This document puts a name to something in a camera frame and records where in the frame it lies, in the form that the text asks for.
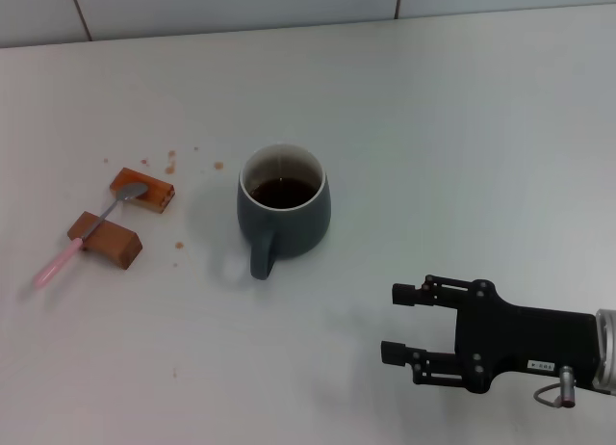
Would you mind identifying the grey right gripper cable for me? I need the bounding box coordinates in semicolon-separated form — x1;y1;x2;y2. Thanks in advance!
532;384;564;408

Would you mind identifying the brown wooden spoon rest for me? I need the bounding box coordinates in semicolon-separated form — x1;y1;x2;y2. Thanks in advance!
66;210;143;272

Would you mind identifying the dark coffee liquid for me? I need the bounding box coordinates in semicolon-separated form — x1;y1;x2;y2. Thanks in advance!
248;176;320;210

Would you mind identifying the pink handled metal spoon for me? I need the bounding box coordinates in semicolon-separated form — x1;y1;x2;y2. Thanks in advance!
32;182;149;288

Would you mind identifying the glossy orange wooden block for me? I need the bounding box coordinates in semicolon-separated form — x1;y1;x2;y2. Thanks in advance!
109;167;176;215

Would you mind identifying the grey ceramic cup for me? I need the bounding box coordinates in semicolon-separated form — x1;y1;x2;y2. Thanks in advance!
235;144;332;281

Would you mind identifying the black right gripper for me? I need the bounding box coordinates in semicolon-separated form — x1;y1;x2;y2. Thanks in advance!
380;274;603;396

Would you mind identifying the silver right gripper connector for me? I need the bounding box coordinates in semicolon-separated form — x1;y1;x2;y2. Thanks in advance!
560;365;577;407

